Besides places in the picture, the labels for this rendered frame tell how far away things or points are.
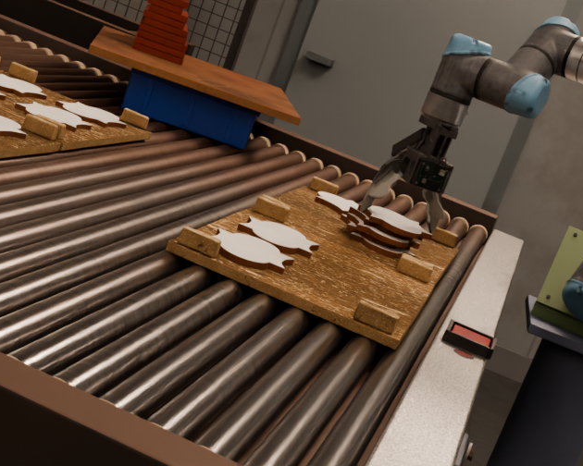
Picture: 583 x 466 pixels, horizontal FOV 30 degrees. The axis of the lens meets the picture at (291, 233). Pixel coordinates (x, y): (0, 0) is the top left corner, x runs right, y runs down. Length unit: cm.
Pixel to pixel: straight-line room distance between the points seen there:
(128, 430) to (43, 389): 8
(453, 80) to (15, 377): 116
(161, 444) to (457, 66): 116
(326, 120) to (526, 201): 95
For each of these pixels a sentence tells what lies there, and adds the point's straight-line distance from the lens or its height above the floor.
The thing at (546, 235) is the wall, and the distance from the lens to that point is 502.
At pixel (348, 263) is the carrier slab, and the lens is 180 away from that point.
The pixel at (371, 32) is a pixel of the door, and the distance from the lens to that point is 494.
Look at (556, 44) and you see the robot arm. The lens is 198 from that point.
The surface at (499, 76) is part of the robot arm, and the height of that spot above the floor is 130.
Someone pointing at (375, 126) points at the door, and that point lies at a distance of 494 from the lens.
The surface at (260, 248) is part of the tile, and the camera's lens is 164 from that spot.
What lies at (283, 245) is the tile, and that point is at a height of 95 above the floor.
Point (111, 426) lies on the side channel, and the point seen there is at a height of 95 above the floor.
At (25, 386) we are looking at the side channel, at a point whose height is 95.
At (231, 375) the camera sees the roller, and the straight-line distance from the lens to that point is 120.
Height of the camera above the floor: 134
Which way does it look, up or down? 12 degrees down
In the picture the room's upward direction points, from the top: 21 degrees clockwise
